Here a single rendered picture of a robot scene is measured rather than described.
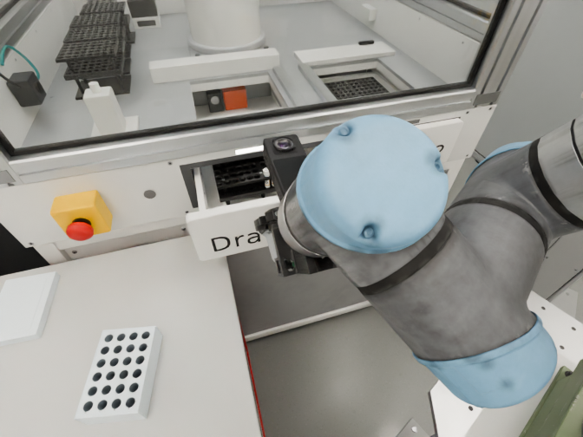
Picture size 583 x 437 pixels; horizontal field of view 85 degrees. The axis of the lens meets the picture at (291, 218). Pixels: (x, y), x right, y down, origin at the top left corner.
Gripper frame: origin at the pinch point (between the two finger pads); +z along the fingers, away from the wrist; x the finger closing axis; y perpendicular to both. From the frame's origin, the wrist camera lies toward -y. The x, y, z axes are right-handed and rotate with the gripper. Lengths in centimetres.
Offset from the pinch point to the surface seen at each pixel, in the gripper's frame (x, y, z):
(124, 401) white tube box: -27.2, 19.3, 0.9
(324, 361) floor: 17, 49, 78
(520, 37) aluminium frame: 52, -25, -3
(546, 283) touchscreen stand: 101, 37, 55
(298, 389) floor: 4, 54, 74
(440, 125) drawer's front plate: 39.8, -14.5, 8.7
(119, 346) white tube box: -28.6, 12.5, 6.3
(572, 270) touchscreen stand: 103, 33, 45
